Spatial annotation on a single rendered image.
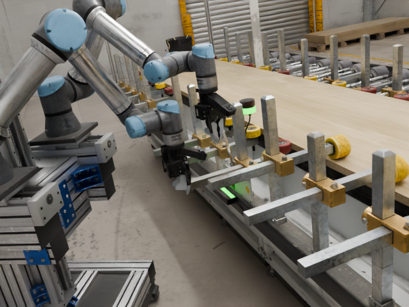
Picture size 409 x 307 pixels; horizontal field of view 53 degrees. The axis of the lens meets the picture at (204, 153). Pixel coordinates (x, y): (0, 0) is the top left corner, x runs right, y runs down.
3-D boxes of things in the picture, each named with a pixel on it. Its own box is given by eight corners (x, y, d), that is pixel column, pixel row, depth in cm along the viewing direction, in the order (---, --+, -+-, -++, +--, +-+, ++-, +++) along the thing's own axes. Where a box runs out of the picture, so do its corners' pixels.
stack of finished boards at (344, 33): (415, 24, 925) (415, 16, 919) (325, 44, 856) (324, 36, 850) (390, 24, 993) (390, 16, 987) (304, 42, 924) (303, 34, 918)
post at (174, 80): (184, 148, 238) (170, 70, 222) (181, 145, 242) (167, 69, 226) (191, 146, 239) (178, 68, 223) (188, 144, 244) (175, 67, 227)
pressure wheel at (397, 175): (388, 156, 121) (371, 162, 128) (399, 182, 119) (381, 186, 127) (404, 150, 122) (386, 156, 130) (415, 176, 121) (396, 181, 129)
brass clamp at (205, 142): (201, 148, 205) (199, 139, 203) (191, 142, 217) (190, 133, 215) (212, 145, 207) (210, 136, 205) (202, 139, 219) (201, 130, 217)
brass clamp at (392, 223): (402, 255, 91) (403, 235, 89) (359, 228, 102) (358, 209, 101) (423, 245, 92) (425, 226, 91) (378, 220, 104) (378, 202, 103)
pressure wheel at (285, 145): (279, 173, 167) (277, 147, 162) (269, 167, 174) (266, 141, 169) (296, 167, 169) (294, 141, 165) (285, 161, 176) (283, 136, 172)
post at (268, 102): (277, 226, 150) (265, 97, 132) (272, 222, 153) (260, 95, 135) (285, 223, 151) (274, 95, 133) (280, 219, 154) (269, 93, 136)
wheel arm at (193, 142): (155, 159, 201) (154, 150, 200) (153, 156, 204) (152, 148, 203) (235, 136, 214) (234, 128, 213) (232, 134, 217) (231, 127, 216)
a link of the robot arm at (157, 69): (60, -16, 143) (166, 66, 134) (83, -18, 152) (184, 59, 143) (54, 13, 150) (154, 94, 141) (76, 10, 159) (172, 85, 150)
